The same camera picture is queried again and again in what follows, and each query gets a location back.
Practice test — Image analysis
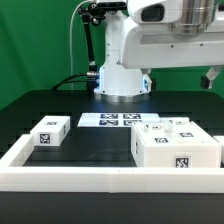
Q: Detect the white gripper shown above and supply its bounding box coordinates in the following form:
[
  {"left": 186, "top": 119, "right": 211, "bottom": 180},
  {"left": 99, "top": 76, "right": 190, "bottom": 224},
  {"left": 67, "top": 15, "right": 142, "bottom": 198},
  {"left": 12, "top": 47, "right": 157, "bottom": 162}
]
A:
[{"left": 119, "top": 18, "right": 224, "bottom": 89}]

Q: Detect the white cabinet door panel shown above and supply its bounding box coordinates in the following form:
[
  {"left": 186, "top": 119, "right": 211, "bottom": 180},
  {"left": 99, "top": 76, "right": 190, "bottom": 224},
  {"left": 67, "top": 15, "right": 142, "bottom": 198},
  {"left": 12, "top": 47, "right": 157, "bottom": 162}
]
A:
[
  {"left": 161, "top": 117, "right": 212, "bottom": 144},
  {"left": 131, "top": 122, "right": 180, "bottom": 149}
]

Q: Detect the white cabinet body box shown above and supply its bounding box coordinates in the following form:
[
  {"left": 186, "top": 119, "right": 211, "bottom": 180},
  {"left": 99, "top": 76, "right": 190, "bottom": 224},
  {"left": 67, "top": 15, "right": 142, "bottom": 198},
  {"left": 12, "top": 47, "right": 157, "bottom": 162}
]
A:
[{"left": 130, "top": 117, "right": 223, "bottom": 169}]

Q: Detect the small white cabinet top block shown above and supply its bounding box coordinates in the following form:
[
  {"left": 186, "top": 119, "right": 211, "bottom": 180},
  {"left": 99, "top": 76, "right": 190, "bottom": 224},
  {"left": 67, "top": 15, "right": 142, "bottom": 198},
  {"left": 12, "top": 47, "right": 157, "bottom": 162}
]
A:
[{"left": 30, "top": 116, "right": 70, "bottom": 146}]

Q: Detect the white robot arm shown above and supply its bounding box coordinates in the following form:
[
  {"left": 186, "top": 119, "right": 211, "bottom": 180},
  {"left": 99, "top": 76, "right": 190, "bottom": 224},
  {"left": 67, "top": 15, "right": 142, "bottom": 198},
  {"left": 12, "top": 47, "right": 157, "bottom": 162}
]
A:
[{"left": 94, "top": 0, "right": 224, "bottom": 102}]

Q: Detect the white marker sheet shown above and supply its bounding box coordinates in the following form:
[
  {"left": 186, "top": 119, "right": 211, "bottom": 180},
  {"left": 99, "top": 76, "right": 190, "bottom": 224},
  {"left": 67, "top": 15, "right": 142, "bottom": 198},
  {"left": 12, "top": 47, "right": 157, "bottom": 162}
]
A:
[{"left": 78, "top": 113, "right": 160, "bottom": 127}]

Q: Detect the black cables bundle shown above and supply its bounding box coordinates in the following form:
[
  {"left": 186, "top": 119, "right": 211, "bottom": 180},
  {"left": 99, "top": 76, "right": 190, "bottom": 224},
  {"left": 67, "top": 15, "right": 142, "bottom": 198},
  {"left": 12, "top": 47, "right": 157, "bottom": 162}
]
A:
[{"left": 50, "top": 70, "right": 101, "bottom": 92}]

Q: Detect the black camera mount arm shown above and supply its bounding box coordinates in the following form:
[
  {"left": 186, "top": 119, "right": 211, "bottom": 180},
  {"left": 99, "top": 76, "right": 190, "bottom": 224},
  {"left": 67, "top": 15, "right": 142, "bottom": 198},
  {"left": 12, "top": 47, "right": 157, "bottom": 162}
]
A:
[{"left": 78, "top": 2, "right": 116, "bottom": 73}]

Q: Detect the white cable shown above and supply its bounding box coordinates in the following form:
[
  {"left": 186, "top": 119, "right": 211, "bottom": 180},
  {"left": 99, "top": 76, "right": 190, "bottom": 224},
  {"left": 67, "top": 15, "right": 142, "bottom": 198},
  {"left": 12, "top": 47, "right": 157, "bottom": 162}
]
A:
[{"left": 68, "top": 0, "right": 98, "bottom": 91}]

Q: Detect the white U-shaped border frame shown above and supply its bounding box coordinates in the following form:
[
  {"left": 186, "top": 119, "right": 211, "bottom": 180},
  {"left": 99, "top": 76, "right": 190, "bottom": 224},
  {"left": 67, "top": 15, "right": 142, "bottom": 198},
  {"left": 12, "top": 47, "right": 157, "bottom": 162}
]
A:
[{"left": 0, "top": 134, "right": 224, "bottom": 193}]

